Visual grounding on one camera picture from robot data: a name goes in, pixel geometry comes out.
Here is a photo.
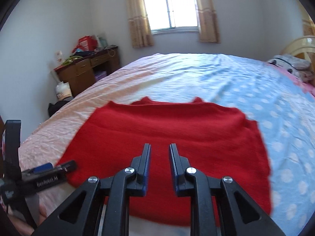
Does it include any red knitted sweater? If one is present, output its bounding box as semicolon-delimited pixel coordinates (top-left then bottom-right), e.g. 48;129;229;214
59;97;272;226

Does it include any black clothes pile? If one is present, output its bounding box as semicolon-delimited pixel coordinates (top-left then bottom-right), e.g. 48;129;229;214
47;96;74;117

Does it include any person's left hand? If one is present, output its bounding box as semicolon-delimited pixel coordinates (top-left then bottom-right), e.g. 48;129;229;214
8;204;47;235

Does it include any white paper shopping bag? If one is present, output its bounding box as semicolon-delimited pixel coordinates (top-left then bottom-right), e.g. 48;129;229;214
55;82;72;101

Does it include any brown wooden desk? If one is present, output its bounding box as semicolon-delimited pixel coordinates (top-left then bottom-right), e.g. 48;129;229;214
55;45;121;97

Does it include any green cloth on desk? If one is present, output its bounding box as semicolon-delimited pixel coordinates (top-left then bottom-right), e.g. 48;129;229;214
62;55;83;65

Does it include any pink blue dotted bedsheet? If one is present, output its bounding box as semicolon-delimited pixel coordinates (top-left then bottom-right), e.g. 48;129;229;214
19;53;314;235

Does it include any red gift bag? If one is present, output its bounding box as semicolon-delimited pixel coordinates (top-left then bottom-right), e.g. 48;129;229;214
72;36;98;53

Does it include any left beige curtain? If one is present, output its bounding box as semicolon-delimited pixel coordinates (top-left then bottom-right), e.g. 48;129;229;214
127;0;154;49

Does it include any beige curtain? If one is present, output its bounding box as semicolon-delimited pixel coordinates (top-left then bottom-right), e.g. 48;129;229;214
127;0;154;49
196;0;221;43

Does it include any grey patterned pillow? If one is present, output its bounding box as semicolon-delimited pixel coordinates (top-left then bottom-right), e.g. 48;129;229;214
268;54;314;83

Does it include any cream wooden headboard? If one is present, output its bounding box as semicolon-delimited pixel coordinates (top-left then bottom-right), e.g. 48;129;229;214
280;35;315;65

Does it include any right beige curtain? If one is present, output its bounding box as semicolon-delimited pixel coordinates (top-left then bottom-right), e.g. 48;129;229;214
196;0;221;43

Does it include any white card on wall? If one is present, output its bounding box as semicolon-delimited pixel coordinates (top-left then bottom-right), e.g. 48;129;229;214
55;51;64;65

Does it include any window with white frame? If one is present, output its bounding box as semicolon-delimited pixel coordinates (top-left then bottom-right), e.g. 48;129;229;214
144;0;198;34

